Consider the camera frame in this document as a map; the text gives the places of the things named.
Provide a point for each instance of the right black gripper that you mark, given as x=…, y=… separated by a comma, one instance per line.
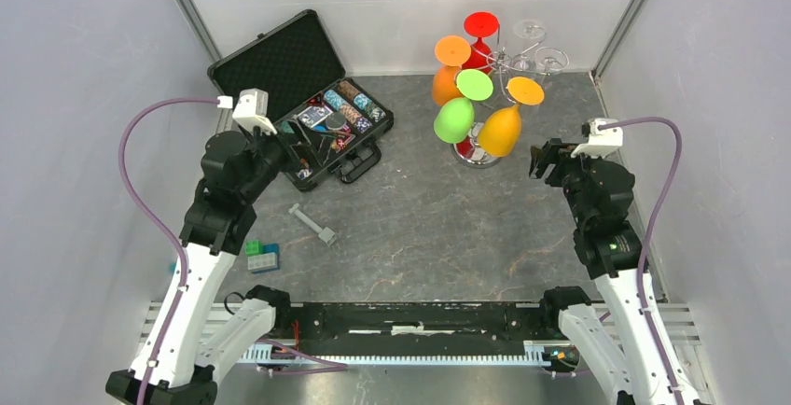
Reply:
x=552, y=151

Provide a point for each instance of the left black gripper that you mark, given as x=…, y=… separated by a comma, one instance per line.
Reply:
x=299, y=153

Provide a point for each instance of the yellow plastic wine glass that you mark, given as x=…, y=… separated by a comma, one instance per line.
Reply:
x=502, y=129

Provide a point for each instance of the green plastic wine glass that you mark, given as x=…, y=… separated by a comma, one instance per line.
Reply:
x=455, y=118

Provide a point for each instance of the clear wine glass front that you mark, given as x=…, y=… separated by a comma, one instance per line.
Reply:
x=550, y=61

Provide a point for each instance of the clear wine glass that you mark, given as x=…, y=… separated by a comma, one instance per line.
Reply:
x=532, y=34
x=550, y=61

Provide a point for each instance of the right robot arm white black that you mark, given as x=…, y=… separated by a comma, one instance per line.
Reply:
x=639, y=364

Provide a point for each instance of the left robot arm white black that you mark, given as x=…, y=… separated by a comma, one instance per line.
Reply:
x=176, y=366

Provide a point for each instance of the chrome wine glass rack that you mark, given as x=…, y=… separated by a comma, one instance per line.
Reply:
x=468, y=152

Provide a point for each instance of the clear wine glass rear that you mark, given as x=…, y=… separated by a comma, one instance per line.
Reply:
x=532, y=34

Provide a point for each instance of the orange plastic wine glass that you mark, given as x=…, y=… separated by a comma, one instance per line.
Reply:
x=452, y=51

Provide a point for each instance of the red plastic wine glass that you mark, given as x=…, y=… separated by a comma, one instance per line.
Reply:
x=480, y=25

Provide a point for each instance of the playing card deck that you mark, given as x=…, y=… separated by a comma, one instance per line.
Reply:
x=312, y=116

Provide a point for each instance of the black poker chip case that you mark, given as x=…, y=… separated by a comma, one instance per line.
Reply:
x=298, y=66

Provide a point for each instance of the green toy brick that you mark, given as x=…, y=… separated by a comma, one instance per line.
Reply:
x=253, y=248

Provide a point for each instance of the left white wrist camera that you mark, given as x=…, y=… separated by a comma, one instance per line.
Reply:
x=251, y=111

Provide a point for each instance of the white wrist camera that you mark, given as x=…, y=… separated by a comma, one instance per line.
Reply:
x=603, y=138
x=251, y=111

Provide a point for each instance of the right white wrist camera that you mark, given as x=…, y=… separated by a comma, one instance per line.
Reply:
x=603, y=138

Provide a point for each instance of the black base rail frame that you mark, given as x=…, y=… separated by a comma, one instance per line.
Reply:
x=431, y=333

